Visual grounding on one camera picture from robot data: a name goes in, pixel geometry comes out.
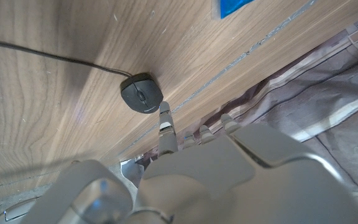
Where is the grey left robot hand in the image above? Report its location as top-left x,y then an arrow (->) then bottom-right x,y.
20,101 -> 358,224

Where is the black mouse cable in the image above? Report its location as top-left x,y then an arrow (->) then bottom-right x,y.
0,35 -> 133,78

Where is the black computer mouse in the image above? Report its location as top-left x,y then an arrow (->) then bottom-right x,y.
119,72 -> 164,114

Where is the blue gel bag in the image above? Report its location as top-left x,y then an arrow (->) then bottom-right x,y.
211,0 -> 256,20

